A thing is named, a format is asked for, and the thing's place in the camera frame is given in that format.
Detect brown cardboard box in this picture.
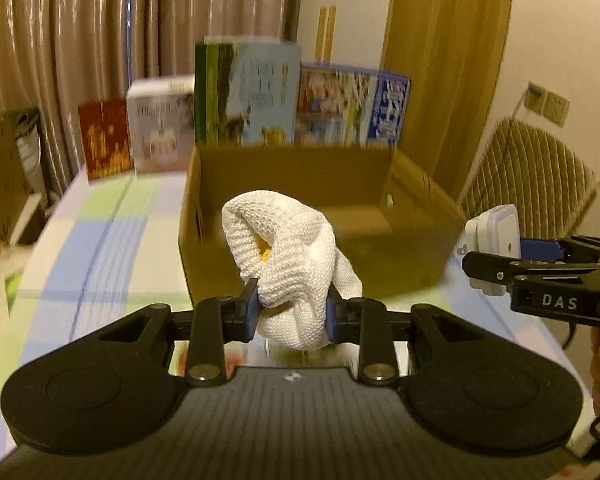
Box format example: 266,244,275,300
177,143,467,307

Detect white humidifier box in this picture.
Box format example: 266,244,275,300
126,75,195,174

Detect wall power socket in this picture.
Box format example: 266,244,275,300
524,81,570,127

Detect white power adapter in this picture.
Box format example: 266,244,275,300
456,202,522,297

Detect quilted olive chair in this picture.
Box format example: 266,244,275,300
460,118,600,240

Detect wooden sticks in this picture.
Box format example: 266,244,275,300
314,6,337,64

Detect checkered tablecloth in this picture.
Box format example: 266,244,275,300
0,172,594,460

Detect red gift box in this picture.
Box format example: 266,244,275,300
78,99,133,181

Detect green blue milk carton box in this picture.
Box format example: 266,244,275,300
193,37,301,146

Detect white knitted cloth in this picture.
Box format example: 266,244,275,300
221,190,363,351

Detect cardboard box on floor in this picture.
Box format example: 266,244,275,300
0,118,32,242

